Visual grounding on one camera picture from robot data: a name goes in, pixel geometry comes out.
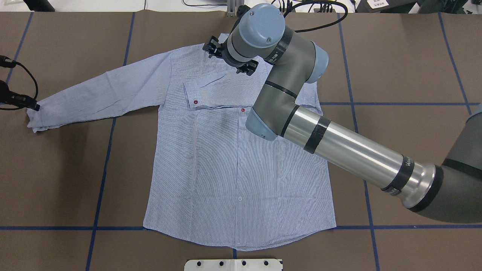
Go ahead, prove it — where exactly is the light blue striped shirt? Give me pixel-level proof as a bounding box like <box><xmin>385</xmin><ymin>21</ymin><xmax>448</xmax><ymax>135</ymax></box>
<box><xmin>26</xmin><ymin>44</ymin><xmax>336</xmax><ymax>251</ymax></box>

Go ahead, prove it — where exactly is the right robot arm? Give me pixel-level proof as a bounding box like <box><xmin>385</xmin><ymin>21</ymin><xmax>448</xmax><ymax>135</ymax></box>
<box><xmin>203</xmin><ymin>3</ymin><xmax>482</xmax><ymax>224</ymax></box>

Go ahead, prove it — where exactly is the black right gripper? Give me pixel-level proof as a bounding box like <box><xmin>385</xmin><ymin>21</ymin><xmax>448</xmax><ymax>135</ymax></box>
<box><xmin>203</xmin><ymin>36</ymin><xmax>259</xmax><ymax>76</ymax></box>

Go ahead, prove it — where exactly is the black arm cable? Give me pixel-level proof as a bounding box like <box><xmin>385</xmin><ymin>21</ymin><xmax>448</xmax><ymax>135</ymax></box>
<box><xmin>279</xmin><ymin>0</ymin><xmax>349</xmax><ymax>33</ymax></box>

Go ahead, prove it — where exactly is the aluminium frame post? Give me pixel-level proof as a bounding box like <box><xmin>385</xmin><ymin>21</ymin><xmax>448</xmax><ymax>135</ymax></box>
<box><xmin>227</xmin><ymin>0</ymin><xmax>245</xmax><ymax>18</ymax></box>

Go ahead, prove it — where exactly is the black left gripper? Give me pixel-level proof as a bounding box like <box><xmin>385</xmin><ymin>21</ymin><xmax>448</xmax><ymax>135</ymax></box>
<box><xmin>0</xmin><ymin>80</ymin><xmax>41</xmax><ymax>111</ymax></box>

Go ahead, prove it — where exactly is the white central robot pedestal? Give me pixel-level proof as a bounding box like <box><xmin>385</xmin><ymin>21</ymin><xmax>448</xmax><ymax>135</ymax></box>
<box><xmin>184</xmin><ymin>259</ymin><xmax>284</xmax><ymax>271</ymax></box>

